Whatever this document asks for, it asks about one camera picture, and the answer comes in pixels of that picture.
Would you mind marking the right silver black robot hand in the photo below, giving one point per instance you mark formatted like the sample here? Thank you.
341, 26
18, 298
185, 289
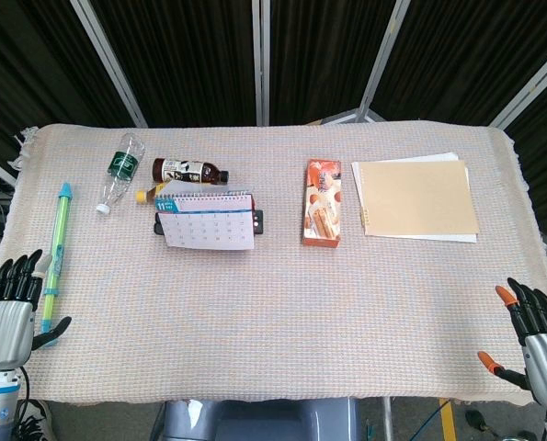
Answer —
546, 363

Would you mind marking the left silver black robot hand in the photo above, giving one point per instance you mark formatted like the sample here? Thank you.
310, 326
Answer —
6, 328

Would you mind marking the spiral desk calendar red base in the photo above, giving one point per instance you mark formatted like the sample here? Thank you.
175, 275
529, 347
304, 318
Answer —
208, 225

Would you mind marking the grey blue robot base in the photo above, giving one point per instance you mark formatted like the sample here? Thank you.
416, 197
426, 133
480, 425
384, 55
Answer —
264, 420

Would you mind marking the green blue toy water gun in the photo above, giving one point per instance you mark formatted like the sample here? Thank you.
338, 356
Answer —
58, 248

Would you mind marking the black white shoe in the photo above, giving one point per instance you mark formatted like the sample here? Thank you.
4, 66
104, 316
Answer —
38, 420

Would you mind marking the metal table leg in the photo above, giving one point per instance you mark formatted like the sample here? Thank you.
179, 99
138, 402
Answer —
387, 418

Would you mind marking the yellow-cap tea bottle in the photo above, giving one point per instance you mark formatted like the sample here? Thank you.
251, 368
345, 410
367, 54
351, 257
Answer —
146, 195

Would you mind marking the clear green-label water bottle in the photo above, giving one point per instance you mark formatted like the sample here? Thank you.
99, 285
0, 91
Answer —
123, 165

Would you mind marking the beige cover spiral notebook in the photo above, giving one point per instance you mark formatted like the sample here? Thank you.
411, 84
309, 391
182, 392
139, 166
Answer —
415, 197

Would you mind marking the brown drink bottle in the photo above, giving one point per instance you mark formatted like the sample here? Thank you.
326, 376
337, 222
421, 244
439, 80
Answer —
185, 170

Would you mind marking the beige woven tablecloth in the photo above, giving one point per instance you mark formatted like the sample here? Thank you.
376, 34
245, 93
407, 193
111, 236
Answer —
273, 312

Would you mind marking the orange snack box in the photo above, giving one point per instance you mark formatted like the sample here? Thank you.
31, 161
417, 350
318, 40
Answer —
321, 206

